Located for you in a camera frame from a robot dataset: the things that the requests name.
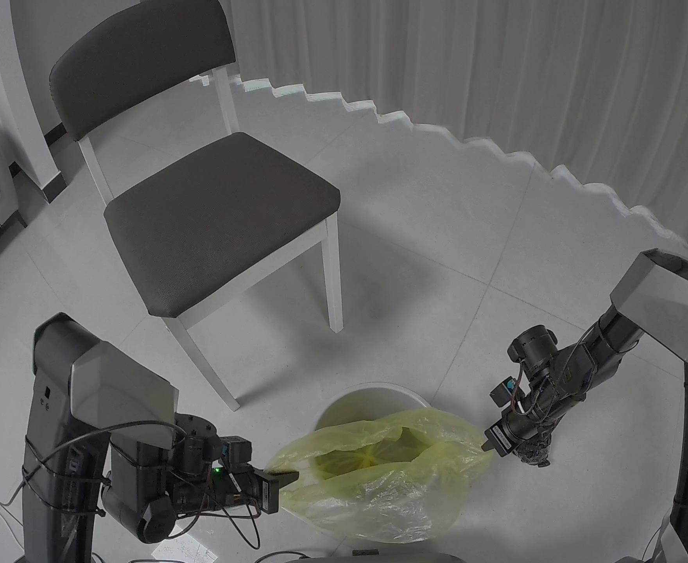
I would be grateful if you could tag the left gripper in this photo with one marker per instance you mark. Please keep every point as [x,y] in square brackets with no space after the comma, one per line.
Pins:
[247,490]

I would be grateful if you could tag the crumpled black plastic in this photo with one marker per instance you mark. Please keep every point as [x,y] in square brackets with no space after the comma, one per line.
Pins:
[536,454]

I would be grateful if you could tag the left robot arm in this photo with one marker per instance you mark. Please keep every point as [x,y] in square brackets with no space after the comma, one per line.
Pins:
[56,408]

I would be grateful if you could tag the grey padded white-legged chair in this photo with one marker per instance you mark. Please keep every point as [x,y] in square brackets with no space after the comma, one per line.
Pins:
[221,220]

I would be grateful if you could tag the beige curtain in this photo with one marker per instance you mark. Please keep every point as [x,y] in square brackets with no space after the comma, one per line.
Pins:
[496,38]

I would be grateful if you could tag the white trash bin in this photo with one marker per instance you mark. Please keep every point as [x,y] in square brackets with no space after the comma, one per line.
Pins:
[367,392]

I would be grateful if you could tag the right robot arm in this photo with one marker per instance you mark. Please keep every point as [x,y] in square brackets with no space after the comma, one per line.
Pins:
[666,297]

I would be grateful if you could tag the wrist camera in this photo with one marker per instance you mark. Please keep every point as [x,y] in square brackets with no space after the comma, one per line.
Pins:
[503,394]
[236,452]

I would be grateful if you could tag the yellow plastic bag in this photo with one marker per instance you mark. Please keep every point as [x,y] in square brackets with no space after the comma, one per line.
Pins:
[379,490]

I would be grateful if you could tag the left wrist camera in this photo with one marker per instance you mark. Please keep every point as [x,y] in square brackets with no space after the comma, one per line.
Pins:
[236,452]

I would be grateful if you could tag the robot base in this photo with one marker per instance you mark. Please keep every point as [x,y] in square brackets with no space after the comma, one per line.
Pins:
[379,558]

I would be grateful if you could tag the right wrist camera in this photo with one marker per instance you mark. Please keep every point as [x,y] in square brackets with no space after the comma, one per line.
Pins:
[503,394]

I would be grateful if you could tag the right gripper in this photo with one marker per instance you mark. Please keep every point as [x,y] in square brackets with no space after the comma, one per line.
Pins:
[517,430]

